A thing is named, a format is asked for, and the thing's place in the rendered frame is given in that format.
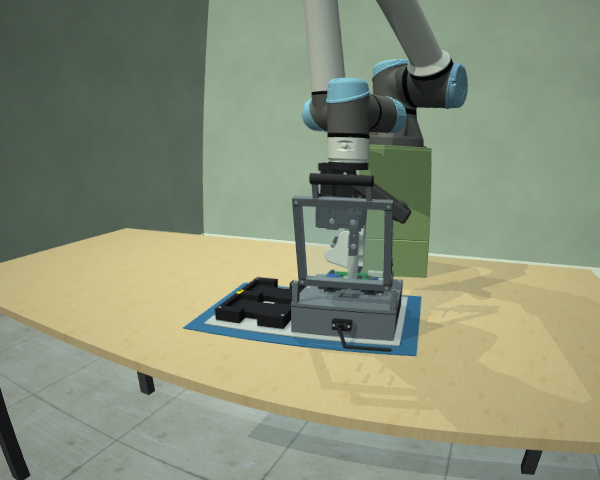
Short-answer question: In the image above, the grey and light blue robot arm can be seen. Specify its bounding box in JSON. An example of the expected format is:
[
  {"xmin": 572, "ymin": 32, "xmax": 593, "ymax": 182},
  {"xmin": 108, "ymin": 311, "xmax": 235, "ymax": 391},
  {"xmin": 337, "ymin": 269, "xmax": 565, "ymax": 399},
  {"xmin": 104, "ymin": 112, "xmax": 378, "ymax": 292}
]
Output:
[{"xmin": 302, "ymin": 0, "xmax": 468, "ymax": 163}]

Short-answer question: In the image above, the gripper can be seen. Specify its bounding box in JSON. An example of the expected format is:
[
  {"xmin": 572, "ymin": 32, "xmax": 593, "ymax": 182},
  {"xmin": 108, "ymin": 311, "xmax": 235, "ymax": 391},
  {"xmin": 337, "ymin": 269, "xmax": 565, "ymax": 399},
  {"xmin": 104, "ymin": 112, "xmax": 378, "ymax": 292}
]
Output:
[{"xmin": 318, "ymin": 162, "xmax": 368, "ymax": 199}]

